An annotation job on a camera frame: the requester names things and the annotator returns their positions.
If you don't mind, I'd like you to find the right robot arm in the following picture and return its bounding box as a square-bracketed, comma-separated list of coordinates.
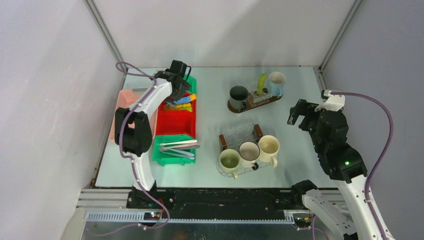
[287, 99, 394, 240]

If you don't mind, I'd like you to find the light blue mug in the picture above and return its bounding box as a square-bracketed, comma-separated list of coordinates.
[267, 71, 287, 98]

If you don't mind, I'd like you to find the white toothbrush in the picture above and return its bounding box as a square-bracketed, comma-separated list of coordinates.
[160, 139, 198, 146]

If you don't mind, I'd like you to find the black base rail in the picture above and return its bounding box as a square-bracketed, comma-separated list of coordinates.
[77, 181, 316, 227]

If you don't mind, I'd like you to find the clear textured oval tray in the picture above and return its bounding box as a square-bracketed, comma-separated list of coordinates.
[215, 149, 278, 180]

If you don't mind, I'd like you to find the clear holder with brown ends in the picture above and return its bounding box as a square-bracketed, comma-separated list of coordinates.
[218, 124, 264, 152]

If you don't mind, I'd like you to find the green bin at back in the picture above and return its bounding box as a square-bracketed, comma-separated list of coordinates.
[186, 75, 197, 94]

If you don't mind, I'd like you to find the black mug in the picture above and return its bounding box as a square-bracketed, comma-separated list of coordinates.
[229, 85, 249, 111]

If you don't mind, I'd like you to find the clear acrylic holder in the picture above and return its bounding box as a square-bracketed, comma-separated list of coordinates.
[247, 87, 272, 108]

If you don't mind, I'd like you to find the brown wooden oval tray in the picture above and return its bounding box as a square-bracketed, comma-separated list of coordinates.
[227, 96, 283, 114]

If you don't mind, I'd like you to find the green mug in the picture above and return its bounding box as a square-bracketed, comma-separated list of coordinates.
[219, 149, 241, 180]

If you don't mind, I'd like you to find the green bin with toothbrushes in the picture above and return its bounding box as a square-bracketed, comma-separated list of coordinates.
[152, 134, 196, 166]

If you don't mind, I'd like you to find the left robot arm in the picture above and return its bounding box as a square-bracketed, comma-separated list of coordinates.
[114, 60, 192, 208]

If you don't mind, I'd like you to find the red plastic bin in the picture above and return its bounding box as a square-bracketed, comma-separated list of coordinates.
[155, 93, 197, 138]

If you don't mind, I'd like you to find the cream mug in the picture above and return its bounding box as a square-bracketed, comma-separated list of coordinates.
[258, 135, 280, 168]

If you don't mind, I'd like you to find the white ribbed mug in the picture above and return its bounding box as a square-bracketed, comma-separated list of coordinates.
[238, 141, 261, 171]

